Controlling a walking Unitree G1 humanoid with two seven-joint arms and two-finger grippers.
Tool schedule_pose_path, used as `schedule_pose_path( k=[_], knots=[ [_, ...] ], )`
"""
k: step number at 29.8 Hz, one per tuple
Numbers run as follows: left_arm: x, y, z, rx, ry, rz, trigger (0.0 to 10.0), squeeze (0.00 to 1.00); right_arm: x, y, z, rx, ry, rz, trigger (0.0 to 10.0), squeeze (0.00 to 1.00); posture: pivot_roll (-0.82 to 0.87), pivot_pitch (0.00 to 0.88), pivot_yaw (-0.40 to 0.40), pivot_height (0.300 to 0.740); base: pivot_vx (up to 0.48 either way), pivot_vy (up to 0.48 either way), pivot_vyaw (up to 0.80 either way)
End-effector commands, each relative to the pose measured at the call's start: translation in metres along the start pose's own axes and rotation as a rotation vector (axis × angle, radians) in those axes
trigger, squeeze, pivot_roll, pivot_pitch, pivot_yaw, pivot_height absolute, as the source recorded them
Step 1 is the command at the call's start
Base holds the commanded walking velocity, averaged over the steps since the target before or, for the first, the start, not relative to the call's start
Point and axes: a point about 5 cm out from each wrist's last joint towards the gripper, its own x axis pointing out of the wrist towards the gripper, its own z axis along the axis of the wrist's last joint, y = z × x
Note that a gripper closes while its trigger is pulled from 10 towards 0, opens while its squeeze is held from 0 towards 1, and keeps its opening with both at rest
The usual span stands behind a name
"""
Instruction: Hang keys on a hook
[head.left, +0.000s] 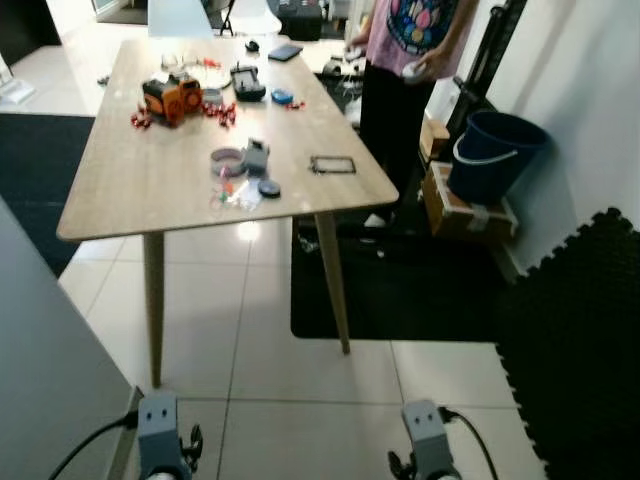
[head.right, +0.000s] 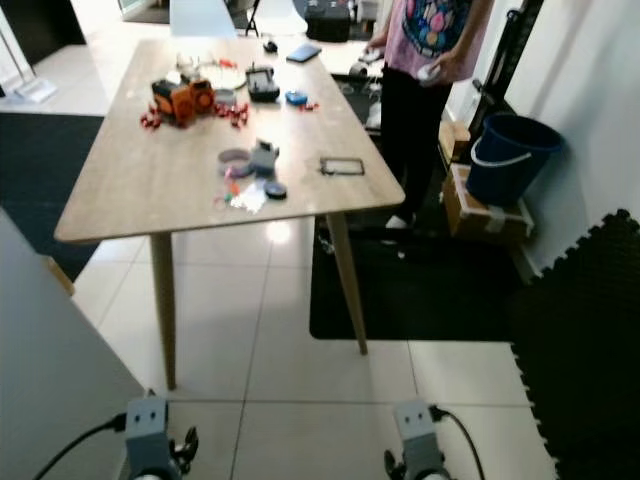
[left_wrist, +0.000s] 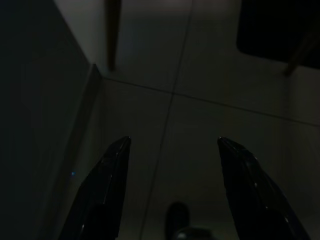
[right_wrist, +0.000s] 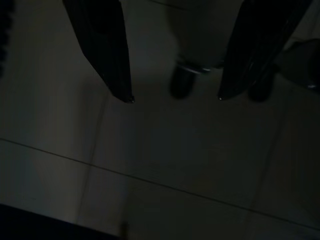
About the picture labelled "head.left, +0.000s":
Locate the white handheld controller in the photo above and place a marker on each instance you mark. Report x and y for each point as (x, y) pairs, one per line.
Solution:
(412, 71)
(353, 55)

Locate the black smartphone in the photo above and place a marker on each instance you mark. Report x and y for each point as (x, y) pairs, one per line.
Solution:
(285, 52)

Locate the large taped cardboard box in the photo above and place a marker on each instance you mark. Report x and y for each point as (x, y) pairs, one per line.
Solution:
(450, 215)

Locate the small cardboard box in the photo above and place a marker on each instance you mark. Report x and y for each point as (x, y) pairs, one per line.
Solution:
(434, 138)

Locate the eyeglasses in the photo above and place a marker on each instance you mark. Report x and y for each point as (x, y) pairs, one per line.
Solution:
(168, 62)

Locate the white plastic chair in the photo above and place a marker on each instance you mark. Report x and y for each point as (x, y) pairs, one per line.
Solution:
(255, 15)

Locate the black floor mat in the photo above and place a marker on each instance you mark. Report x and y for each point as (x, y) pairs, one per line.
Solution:
(420, 290)

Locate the small blue device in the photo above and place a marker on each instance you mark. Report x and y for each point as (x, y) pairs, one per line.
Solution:
(282, 96)

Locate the white floor object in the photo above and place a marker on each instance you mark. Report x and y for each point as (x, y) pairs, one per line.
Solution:
(17, 90)

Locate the clear plastic bag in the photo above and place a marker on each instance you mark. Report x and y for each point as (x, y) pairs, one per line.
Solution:
(245, 198)

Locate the person in pink shirt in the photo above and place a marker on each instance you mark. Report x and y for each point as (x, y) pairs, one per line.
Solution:
(390, 120)

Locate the black stand frame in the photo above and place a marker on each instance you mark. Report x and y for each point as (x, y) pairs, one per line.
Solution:
(490, 60)

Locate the white tape roll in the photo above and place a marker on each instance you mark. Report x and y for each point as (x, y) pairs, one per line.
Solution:
(220, 155)

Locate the black card holder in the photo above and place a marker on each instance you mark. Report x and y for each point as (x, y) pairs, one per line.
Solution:
(314, 166)

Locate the person's right hand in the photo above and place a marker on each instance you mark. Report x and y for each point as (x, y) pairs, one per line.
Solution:
(359, 46)

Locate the grey handheld device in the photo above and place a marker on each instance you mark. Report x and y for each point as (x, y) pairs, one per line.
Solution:
(256, 158)

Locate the dark blue bucket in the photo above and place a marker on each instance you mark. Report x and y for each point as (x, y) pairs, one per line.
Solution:
(490, 160)

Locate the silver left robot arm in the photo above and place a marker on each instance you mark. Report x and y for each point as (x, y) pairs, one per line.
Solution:
(165, 475)

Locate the orange black boxy device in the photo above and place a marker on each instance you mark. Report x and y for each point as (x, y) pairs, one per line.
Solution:
(160, 100)

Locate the small grey tape roll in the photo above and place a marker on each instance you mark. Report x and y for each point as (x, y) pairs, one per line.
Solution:
(213, 97)

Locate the light wooden table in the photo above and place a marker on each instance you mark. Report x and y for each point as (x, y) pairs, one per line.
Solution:
(150, 180)

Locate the black controller with screen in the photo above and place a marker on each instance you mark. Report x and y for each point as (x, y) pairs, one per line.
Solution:
(248, 85)

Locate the black foam puzzle mat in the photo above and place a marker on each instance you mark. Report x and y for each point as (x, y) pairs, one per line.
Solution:
(580, 350)

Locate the small orange item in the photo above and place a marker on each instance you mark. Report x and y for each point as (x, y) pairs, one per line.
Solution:
(209, 62)

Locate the pale blue plastic chair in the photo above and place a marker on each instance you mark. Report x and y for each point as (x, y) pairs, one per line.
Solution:
(180, 18)

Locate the dark carpet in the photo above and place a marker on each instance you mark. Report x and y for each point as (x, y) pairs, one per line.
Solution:
(40, 170)

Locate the black case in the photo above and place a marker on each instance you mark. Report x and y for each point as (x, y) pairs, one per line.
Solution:
(300, 24)

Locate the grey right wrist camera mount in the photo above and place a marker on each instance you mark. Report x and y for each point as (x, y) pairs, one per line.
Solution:
(425, 430)

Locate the black door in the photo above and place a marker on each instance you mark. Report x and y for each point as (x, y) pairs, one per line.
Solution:
(25, 30)

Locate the person's left hand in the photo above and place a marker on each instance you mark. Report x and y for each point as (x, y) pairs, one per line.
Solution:
(435, 63)

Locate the orange device with round grille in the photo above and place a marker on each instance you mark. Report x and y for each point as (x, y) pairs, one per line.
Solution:
(190, 95)

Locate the black low platform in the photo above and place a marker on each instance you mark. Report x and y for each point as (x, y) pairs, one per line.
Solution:
(340, 85)

